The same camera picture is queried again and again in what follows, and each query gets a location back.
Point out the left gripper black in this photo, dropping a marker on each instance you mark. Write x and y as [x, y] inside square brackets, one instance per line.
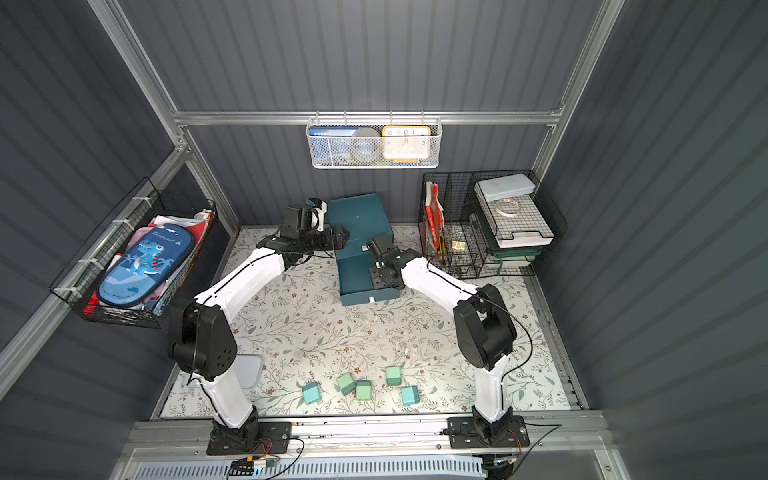
[334, 238]

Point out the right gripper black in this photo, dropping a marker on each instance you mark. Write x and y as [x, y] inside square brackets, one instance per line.
[384, 276]

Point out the teal drawer cabinet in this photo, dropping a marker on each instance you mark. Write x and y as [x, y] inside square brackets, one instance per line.
[363, 217]

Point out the blue plug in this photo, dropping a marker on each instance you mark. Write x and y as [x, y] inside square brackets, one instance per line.
[311, 393]
[410, 395]

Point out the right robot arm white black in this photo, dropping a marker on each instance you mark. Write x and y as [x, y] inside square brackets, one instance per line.
[485, 330]

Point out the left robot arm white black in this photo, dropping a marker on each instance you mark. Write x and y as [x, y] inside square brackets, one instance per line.
[206, 348]

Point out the red book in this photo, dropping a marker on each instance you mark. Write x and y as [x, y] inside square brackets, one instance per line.
[434, 221]

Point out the grey tape roll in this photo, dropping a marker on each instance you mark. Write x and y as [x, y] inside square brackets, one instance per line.
[365, 146]

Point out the floral table mat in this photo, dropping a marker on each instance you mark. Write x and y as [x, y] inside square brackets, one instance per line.
[298, 325]

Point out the yellow alarm clock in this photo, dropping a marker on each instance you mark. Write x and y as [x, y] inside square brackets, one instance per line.
[406, 143]

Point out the green plug right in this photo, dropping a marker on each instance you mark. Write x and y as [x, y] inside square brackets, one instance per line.
[393, 376]

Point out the green plug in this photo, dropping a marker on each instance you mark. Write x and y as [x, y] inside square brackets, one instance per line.
[393, 376]
[346, 384]
[364, 390]

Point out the green plug left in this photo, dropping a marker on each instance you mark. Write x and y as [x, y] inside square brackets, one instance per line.
[346, 384]

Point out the green plug middle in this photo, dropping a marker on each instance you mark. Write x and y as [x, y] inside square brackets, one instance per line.
[364, 390]

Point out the checkered notebook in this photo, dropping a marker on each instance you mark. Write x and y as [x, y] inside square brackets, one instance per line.
[516, 223]

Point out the white box on organizer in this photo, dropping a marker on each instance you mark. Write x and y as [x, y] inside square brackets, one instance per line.
[506, 187]

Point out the light blue tin box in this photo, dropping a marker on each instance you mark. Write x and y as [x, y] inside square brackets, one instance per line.
[248, 368]

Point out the blue dinosaur pencil case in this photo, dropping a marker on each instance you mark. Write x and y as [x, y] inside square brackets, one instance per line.
[145, 266]

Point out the white wire wall basket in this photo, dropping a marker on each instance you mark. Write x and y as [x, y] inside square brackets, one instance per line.
[328, 142]

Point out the black wire desk organizer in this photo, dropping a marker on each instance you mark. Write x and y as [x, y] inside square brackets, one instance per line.
[471, 251]

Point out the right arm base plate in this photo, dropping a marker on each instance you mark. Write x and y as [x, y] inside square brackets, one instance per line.
[473, 433]

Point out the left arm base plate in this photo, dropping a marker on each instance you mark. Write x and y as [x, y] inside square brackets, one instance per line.
[253, 439]

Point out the black wire side basket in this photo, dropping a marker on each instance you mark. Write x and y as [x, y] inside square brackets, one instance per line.
[144, 207]

